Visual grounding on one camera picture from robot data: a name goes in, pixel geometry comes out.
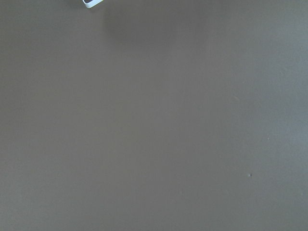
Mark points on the white tag card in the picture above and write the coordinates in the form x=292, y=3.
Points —
x=91, y=3

